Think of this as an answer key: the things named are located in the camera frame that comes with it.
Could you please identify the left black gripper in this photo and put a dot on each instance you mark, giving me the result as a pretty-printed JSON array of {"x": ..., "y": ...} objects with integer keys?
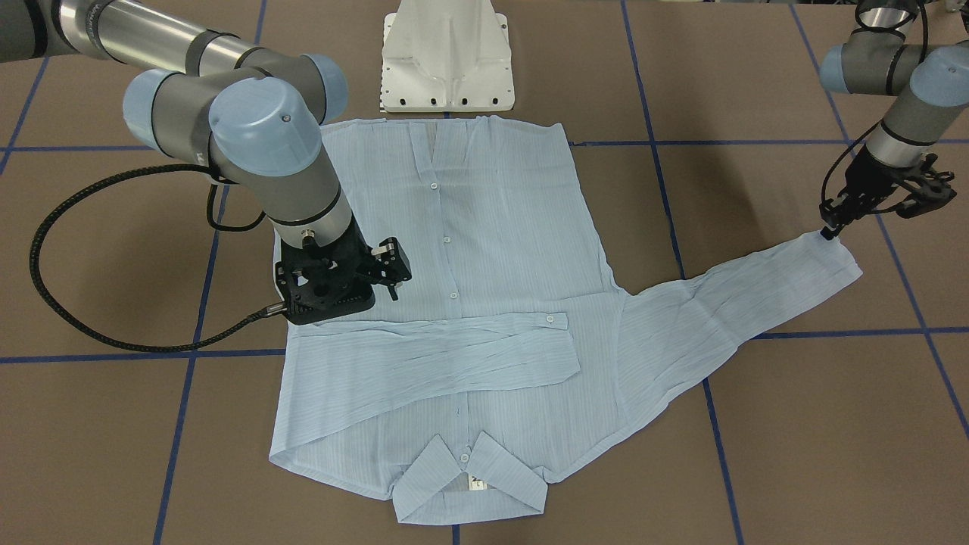
[{"x": 862, "y": 179}]

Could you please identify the light blue button shirt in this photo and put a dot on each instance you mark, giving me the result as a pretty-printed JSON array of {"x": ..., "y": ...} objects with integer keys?
[{"x": 512, "y": 358}]

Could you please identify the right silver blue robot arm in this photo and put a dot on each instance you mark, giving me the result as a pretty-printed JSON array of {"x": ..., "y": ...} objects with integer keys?
[{"x": 246, "y": 113}]

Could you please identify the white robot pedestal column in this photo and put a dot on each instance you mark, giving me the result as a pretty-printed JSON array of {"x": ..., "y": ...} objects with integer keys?
[{"x": 446, "y": 57}]

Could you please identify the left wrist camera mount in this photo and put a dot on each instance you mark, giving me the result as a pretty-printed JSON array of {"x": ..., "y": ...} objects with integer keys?
[{"x": 928, "y": 189}]

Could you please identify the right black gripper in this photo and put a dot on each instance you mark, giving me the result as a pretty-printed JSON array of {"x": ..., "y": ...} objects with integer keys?
[{"x": 391, "y": 264}]

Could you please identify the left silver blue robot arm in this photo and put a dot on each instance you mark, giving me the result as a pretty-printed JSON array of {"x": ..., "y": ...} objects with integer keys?
[{"x": 928, "y": 85}]

